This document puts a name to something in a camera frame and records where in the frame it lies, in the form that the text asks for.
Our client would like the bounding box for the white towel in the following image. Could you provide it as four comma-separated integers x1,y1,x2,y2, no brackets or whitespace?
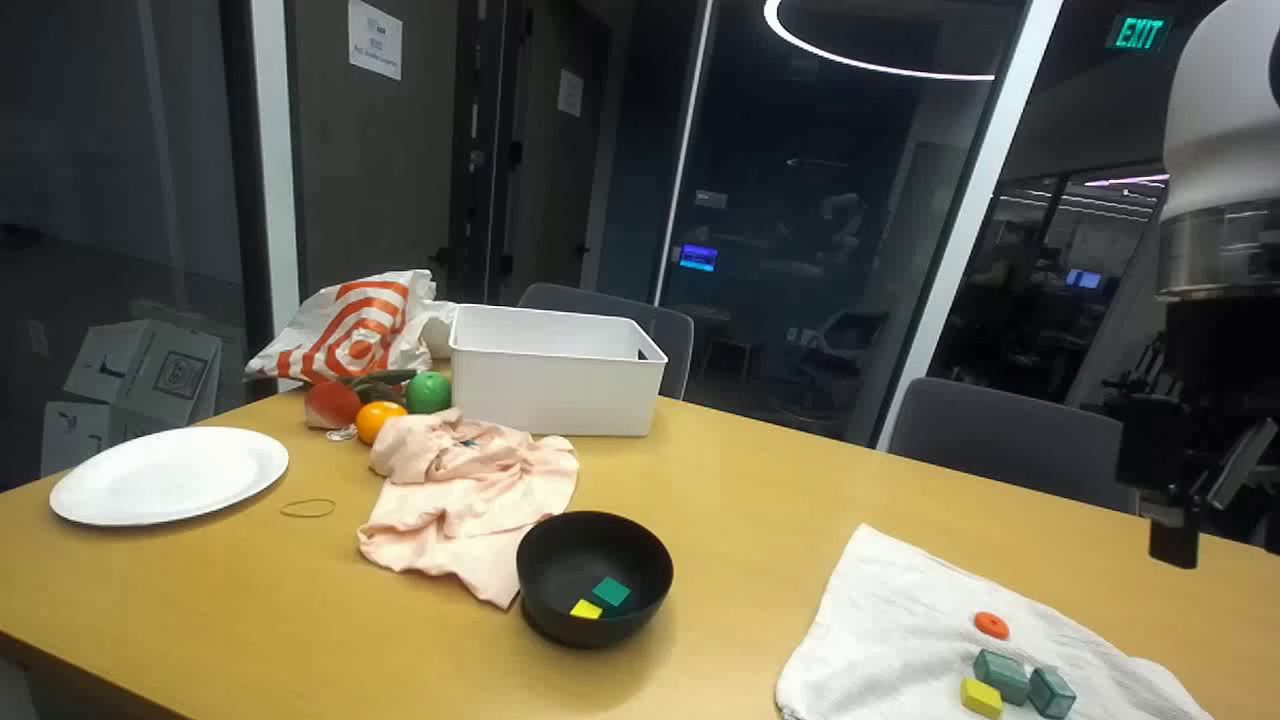
777,526,1211,720

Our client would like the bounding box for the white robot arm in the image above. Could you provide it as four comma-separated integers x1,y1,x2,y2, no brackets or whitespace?
1158,0,1280,301

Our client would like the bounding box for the yellow block on towel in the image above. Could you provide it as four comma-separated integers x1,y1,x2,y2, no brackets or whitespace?
960,680,1005,720

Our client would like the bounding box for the grey chair far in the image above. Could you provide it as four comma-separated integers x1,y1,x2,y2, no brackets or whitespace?
519,285,696,398

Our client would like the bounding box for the grey chair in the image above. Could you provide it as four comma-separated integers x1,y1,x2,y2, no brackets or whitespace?
889,375,1137,511
519,285,696,398

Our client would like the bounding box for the white plastic bin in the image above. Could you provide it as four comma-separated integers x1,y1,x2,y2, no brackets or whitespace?
447,305,668,435

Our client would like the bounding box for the green ball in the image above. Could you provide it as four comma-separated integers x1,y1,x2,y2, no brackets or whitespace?
405,374,452,413

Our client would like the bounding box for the black bowl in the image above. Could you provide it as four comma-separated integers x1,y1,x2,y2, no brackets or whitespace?
517,511,676,647

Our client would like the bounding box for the green block in bowl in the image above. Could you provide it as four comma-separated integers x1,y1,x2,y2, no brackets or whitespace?
590,575,632,607

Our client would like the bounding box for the pink cloth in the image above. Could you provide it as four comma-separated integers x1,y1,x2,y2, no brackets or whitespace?
357,413,580,607

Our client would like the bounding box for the yellow block in bowl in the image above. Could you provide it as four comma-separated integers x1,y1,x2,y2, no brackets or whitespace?
569,602,603,619

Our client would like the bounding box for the orange white striped bag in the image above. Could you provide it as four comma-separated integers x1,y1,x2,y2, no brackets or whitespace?
245,268,434,380

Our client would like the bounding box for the orange fruit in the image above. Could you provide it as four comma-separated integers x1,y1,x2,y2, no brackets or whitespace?
357,400,407,444

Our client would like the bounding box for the red fruit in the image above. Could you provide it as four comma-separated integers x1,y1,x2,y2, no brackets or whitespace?
303,380,360,433

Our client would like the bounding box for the grey chair right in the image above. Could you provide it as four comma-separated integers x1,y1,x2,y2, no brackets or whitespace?
889,375,1137,511

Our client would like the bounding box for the rubber band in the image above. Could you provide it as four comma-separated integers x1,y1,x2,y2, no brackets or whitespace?
279,495,336,519

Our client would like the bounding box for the orange disc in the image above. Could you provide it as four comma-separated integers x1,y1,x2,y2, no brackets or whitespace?
972,612,1012,640

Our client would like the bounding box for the white plate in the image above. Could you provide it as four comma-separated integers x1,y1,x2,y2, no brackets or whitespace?
46,429,293,530

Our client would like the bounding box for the teal block left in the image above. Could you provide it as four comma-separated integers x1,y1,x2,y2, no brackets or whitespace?
972,647,1031,703

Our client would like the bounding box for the teal block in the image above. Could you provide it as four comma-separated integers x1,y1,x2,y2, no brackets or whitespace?
1028,667,1077,720
972,647,1031,703

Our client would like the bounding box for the cardboard box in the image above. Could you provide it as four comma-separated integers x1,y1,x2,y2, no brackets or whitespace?
38,320,223,471

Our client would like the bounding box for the teal block right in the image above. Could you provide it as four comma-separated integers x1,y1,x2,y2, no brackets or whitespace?
1028,667,1077,720

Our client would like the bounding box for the green exit sign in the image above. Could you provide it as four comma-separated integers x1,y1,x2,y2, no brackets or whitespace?
1110,18,1169,52

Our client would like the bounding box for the paper sign on wall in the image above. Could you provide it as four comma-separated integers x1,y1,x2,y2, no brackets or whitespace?
348,0,405,79

